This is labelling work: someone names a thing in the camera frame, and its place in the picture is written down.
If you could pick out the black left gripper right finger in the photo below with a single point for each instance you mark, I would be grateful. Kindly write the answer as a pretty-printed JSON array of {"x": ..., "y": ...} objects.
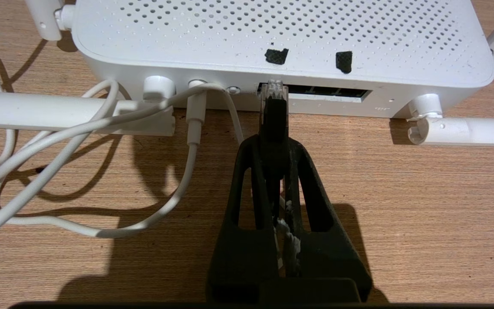
[{"x": 328, "y": 257}]

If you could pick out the white router with antennas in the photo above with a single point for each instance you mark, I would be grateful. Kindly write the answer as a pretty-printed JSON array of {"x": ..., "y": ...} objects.
[{"x": 272, "y": 43}]

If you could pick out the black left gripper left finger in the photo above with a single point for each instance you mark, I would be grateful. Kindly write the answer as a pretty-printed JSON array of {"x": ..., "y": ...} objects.
[{"x": 242, "y": 257}]

